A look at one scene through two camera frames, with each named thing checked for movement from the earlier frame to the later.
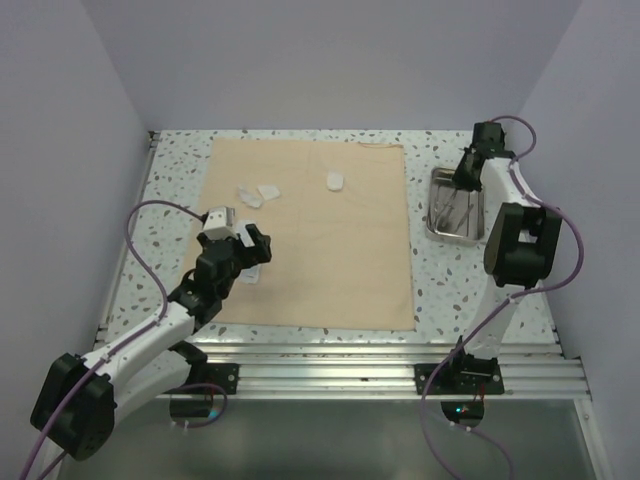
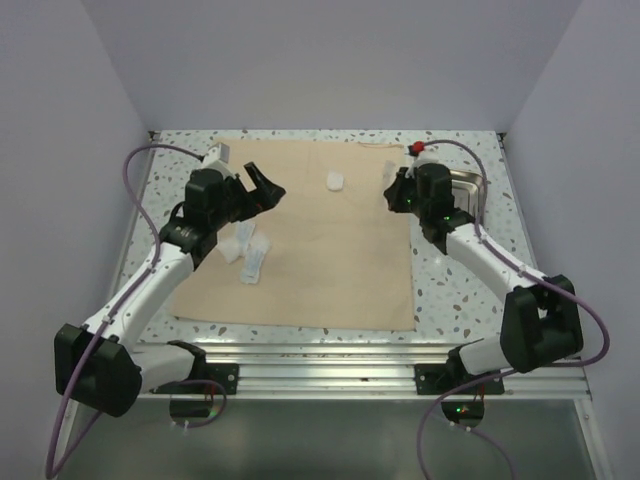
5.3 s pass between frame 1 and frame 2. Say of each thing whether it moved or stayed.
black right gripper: moved
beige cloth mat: stayed
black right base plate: stayed
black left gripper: moved
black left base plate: stayed
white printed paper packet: stayed
